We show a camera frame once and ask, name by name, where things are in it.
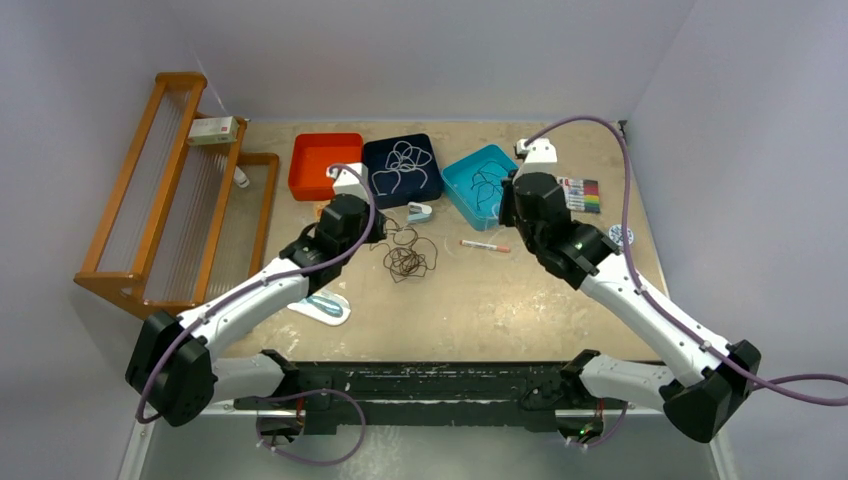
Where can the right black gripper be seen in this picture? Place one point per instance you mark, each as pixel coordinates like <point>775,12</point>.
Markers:
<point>506,218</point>

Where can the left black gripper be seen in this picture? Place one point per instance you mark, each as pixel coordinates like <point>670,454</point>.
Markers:
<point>376,233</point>

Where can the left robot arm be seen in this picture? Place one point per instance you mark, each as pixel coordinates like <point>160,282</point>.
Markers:
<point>177,365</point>

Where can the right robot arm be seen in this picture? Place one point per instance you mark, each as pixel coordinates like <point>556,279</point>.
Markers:
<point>701,381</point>

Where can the light blue tray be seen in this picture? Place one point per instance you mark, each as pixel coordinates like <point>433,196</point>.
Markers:
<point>473,184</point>

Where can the light blue stapler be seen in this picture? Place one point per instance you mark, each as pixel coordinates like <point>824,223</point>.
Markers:
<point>418,213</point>

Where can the white red marker pen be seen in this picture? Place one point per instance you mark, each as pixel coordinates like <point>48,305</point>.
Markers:
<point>485,246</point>

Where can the orange notebook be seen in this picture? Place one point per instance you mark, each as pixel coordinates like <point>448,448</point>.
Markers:
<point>319,208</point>

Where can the dark blue tray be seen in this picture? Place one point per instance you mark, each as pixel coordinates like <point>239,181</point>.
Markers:
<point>402,169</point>

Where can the marker pen pack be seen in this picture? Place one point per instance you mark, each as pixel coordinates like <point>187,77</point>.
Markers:
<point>581,195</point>

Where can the scissors blister pack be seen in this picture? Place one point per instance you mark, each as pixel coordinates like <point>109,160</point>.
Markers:
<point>324,307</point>

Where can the orange tray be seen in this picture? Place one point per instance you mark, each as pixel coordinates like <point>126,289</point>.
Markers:
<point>312,154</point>

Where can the blue white round tin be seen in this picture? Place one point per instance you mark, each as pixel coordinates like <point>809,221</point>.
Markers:
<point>620,235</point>

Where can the wooden rack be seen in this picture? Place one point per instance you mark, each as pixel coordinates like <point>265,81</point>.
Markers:
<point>177,231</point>

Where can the small white red box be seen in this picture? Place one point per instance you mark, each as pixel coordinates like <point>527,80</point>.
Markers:
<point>213,130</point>

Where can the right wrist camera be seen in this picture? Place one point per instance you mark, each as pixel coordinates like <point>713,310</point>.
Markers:
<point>538,156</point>

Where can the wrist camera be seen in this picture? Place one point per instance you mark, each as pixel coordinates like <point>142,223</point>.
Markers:
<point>350,181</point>
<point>538,156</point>

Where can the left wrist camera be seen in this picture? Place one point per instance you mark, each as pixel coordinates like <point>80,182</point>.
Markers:
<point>350,181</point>

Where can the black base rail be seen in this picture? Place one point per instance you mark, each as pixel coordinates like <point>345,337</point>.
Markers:
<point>540,396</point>

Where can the aluminium frame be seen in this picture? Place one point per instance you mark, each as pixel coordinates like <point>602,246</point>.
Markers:
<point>226,443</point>

